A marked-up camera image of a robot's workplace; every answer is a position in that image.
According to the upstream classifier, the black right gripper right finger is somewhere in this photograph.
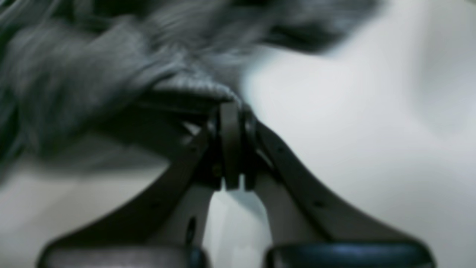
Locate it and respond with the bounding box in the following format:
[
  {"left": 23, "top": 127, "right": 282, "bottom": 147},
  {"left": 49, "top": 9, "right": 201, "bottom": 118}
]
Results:
[{"left": 244, "top": 112, "right": 435, "bottom": 268}]

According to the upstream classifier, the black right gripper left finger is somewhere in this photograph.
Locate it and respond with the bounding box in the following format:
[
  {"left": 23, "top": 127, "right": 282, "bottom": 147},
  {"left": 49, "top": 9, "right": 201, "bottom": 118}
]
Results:
[{"left": 37, "top": 102, "right": 242, "bottom": 268}]

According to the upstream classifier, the grey t-shirt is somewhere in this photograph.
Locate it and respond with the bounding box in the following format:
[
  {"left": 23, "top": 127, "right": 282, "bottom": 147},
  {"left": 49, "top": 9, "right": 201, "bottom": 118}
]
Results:
[{"left": 1, "top": 0, "right": 382, "bottom": 179}]

